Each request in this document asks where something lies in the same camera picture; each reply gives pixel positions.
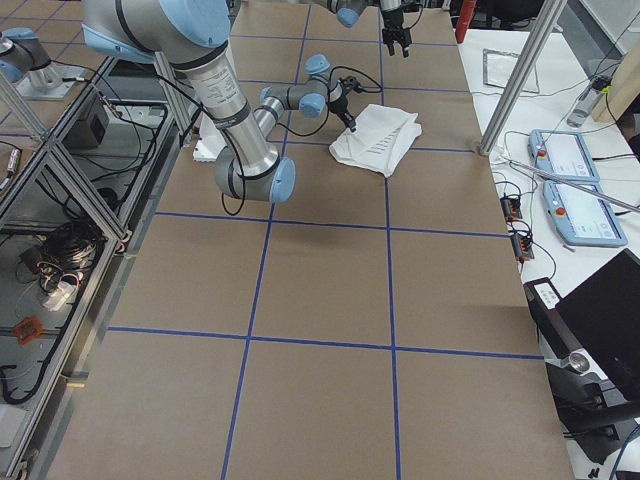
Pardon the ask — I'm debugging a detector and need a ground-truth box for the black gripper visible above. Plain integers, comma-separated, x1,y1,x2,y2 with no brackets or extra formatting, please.
328,75,362,132
382,9,412,58

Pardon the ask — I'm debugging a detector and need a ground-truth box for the white long-sleeve printed shirt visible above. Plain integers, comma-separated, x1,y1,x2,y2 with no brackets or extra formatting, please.
329,104,422,178

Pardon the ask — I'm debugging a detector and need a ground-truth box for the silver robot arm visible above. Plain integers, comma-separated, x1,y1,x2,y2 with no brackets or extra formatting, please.
314,0,412,58
83,1,356,203

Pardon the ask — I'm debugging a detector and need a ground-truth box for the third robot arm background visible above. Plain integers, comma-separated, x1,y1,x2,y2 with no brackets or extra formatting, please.
1,27,85,100

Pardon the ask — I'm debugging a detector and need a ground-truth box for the red fire extinguisher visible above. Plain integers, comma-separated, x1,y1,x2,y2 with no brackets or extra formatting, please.
455,0,476,44

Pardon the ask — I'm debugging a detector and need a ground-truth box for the grey framed tray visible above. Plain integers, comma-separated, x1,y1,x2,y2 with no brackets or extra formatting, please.
482,49,540,94

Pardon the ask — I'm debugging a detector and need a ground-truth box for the orange black connector block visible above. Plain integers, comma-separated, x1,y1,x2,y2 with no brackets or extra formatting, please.
500,196,523,222

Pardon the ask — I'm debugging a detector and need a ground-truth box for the upper blue teach pendant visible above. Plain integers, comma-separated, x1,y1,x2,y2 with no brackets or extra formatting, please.
528,129,600,183

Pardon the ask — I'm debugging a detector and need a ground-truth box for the blue teach pendant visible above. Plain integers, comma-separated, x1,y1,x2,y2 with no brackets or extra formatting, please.
543,180,628,248
528,129,600,183

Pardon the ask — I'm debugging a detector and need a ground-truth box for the clear water bottle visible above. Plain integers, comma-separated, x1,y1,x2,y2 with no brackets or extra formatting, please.
566,75,611,128

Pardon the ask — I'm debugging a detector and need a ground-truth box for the lower blue teach pendant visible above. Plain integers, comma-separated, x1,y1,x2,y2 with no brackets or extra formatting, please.
543,180,628,248

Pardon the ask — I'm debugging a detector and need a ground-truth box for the black laptop computer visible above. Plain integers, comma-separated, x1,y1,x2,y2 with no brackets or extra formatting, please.
524,249,639,464

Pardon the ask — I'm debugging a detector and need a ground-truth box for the aluminium frame post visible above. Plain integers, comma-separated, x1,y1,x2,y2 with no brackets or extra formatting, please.
476,0,567,157

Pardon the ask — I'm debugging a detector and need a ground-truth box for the black box under frame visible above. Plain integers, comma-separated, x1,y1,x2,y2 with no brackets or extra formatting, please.
63,96,109,149

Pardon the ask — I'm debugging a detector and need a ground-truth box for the aluminium extrusion frame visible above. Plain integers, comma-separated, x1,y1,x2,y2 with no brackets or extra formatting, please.
1,55,198,479

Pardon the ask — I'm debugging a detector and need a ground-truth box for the orange tool under frame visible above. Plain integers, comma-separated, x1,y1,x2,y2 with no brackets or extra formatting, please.
12,316,44,345

